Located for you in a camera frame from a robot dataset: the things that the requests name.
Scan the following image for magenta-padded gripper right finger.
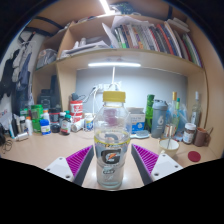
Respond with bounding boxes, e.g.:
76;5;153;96
130;143;185;186

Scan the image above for grey shaker bottle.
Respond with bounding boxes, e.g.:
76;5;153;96
150;99;169;139

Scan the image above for clear drink bottle yellow cap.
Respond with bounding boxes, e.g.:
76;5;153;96
93;90;132;191

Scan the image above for red and white can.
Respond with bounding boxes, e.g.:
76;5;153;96
69;100;84;123

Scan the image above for green container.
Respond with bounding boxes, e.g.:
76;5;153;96
30;104;44;133

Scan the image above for clear blue plastic bag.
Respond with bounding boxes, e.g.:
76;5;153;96
165;101;190;141

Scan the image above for black bag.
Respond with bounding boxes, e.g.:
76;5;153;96
37;75;62;111

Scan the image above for pale blue flat case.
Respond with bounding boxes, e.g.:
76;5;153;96
130;129;151;139

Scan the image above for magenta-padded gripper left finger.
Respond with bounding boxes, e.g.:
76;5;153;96
44;145;96;187

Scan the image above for white wall socket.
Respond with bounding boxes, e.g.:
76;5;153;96
93;83;120;93

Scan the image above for clear glass bottle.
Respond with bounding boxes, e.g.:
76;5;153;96
189;91;203;128

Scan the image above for cream ceramic mug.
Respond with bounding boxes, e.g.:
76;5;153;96
157;138;181;159

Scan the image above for dark jar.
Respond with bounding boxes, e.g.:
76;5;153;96
48;107;62;134

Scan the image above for tall green bottle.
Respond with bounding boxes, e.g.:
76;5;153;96
144;94;156;133

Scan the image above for wooden shelf unit with books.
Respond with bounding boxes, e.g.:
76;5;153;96
33;13;209;88

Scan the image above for brown bottle with green cap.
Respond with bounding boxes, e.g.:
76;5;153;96
60;114;73;136

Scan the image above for ceiling light tube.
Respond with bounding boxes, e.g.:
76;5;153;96
99;0;112;15

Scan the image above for brown jar with white lid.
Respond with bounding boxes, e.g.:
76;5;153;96
182;122;198;145

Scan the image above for white and blue tissue box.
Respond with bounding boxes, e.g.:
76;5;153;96
126;107;147;135

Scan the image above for white bottle with blue label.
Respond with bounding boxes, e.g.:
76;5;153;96
39;111;52;136

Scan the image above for white desk lamp light bar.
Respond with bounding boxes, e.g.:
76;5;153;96
87;61;142;93

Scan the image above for dark hanging clothes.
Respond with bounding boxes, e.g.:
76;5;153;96
0;46;36;111

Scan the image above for brown mug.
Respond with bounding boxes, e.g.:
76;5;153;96
193;126;212;148

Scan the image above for wooden-handled spoon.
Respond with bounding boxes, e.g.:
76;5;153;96
167;124;175;149

